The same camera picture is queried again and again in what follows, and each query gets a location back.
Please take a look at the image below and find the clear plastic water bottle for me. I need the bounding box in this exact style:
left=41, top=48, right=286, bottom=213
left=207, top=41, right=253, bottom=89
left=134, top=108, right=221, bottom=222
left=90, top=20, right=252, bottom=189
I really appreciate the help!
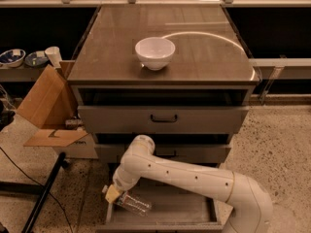
left=102, top=185, right=153, bottom=216

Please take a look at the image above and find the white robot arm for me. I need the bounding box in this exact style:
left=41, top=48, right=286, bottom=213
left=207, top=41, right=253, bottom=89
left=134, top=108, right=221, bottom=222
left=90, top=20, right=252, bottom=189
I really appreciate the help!
left=106, top=135, right=273, bottom=233

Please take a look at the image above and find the bottom drawer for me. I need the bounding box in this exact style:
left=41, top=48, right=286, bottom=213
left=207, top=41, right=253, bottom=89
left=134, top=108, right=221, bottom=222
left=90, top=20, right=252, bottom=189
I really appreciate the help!
left=96, top=178, right=222, bottom=233

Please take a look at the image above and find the drawer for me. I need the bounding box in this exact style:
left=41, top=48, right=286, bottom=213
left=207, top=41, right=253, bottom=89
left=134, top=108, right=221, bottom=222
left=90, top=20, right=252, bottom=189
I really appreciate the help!
left=96, top=178, right=222, bottom=233
left=78, top=88, right=248, bottom=134
left=95, top=134, right=231, bottom=166

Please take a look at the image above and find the top drawer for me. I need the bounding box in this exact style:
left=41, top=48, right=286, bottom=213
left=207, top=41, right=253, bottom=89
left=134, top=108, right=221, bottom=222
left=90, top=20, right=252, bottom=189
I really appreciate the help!
left=78, top=88, right=248, bottom=134

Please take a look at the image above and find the middle drawer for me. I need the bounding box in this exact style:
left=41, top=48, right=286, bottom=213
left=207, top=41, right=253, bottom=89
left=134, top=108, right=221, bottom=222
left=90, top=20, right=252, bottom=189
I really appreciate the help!
left=95, top=134, right=231, bottom=166

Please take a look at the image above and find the grey drawer cabinet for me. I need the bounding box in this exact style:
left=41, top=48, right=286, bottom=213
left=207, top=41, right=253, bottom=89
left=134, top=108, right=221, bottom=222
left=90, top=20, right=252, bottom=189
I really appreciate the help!
left=68, top=4, right=259, bottom=166

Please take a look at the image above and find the white box under cardboard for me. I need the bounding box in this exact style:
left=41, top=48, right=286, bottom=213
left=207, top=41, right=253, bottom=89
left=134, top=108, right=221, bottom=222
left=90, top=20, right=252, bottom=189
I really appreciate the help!
left=53, top=134, right=98, bottom=159

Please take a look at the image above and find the black stand leg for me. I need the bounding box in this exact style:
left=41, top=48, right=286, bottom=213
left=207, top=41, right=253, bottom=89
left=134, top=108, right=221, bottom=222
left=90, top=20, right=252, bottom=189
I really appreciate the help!
left=21, top=152, right=66, bottom=233

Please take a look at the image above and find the brown cardboard box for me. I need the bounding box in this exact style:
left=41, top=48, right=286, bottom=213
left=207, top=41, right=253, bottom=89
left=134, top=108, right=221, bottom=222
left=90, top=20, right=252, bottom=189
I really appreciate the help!
left=17, top=65, right=87, bottom=148

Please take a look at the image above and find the white ceramic bowl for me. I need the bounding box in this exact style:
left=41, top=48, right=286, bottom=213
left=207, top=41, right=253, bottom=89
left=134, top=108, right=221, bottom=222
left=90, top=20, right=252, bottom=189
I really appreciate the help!
left=135, top=37, right=176, bottom=71

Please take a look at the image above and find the white paper cup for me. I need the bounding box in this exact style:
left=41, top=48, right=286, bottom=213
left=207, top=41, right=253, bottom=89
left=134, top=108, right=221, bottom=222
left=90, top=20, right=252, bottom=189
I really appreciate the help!
left=45, top=47, right=62, bottom=67

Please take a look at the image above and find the blue patterned bowl right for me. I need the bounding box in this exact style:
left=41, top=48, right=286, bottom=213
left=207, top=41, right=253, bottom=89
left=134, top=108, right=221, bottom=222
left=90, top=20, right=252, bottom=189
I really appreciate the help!
left=24, top=50, right=49, bottom=68

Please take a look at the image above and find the blue patterned bowl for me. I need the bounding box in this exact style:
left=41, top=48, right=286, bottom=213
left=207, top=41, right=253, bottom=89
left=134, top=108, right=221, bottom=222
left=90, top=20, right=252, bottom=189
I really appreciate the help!
left=24, top=50, right=49, bottom=68
left=0, top=49, right=26, bottom=68

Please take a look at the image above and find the blue patterned bowl left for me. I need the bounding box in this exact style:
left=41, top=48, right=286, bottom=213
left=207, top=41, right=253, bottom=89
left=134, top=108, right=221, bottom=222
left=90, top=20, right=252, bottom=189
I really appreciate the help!
left=0, top=49, right=26, bottom=68

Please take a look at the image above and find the black top drawer handle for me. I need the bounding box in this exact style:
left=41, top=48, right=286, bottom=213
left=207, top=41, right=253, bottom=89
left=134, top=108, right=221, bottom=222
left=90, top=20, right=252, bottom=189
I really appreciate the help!
left=150, top=115, right=178, bottom=123

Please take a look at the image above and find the black floor cable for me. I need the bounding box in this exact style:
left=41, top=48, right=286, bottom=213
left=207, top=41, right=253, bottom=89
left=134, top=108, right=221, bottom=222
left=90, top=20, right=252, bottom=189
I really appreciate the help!
left=0, top=146, right=75, bottom=233

